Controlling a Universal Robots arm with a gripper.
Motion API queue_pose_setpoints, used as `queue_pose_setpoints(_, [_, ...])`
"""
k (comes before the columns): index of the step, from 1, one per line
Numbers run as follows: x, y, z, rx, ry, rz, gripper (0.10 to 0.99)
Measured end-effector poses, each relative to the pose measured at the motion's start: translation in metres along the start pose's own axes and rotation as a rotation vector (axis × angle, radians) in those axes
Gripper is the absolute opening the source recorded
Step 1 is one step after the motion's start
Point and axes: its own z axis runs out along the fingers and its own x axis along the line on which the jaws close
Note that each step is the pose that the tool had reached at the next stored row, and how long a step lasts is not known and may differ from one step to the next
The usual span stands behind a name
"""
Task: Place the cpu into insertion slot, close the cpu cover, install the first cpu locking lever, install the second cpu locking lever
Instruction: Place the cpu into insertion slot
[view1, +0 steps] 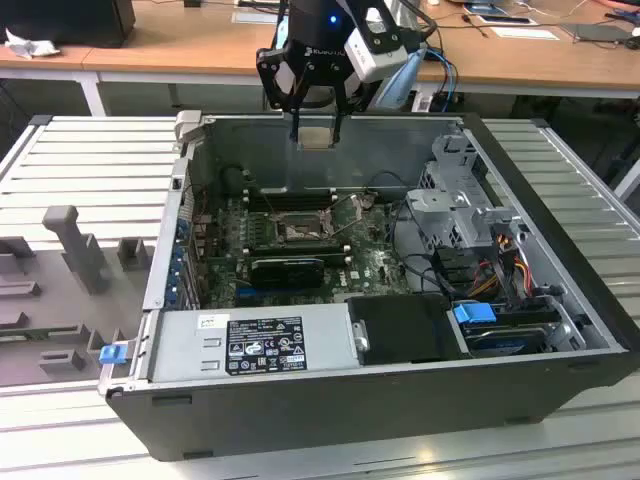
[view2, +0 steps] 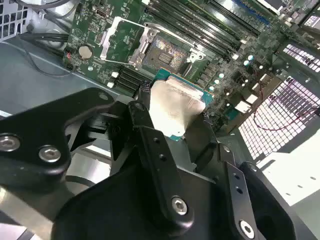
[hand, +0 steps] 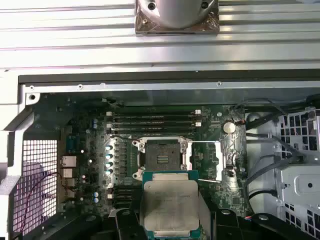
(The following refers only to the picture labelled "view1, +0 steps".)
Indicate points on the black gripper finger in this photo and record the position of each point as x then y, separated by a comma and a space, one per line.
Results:
267, 62
339, 100

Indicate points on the square silver CPU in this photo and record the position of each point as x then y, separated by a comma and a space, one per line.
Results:
316, 137

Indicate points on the black CPU socket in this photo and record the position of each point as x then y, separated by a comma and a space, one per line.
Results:
300, 227

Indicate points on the long wooden desk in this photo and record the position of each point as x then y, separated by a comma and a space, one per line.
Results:
200, 45

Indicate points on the black RAM stick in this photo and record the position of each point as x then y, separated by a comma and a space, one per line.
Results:
290, 194
290, 204
300, 246
300, 256

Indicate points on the silver metal drive cage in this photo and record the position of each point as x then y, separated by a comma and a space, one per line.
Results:
440, 210

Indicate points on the green motherboard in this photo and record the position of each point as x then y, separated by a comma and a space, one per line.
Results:
370, 260

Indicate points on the black graphics card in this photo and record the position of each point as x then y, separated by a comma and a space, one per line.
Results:
287, 272

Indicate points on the white paper sheet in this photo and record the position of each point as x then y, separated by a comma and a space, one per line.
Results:
525, 33

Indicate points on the black computer box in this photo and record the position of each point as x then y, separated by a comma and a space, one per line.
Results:
65, 20

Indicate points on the black plastic shroud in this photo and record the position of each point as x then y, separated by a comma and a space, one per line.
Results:
400, 327

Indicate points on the crumpled white paper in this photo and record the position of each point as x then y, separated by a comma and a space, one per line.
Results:
30, 46

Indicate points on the blue disk carrier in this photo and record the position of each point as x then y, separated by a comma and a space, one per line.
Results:
472, 315

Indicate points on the dark grey tablet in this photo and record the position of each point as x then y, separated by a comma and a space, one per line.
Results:
600, 32

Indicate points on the grey parts rack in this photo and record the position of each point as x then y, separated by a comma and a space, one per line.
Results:
80, 260

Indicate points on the black hard disk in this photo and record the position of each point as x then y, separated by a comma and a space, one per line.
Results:
505, 340

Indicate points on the grey power supply unit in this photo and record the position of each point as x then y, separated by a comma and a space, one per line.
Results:
180, 350

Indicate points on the black open PC case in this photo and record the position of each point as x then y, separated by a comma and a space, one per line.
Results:
350, 415

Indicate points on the blue case latch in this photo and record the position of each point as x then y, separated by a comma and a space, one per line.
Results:
112, 354

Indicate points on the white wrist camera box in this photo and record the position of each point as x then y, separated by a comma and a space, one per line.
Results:
375, 55

